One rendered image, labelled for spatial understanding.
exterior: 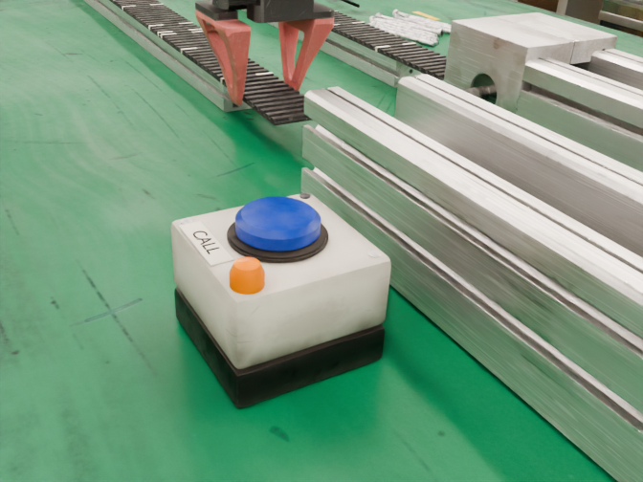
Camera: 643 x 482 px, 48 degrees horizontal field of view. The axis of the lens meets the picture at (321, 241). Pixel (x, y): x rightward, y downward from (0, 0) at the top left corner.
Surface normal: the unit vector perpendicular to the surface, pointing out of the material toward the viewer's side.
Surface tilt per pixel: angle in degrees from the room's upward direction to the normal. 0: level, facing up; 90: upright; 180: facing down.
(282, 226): 3
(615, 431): 90
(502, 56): 90
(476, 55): 90
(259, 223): 3
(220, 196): 0
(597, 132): 90
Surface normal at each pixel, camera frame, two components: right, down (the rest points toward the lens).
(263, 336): 0.50, 0.45
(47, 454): 0.04, -0.87
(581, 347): -0.86, 0.21
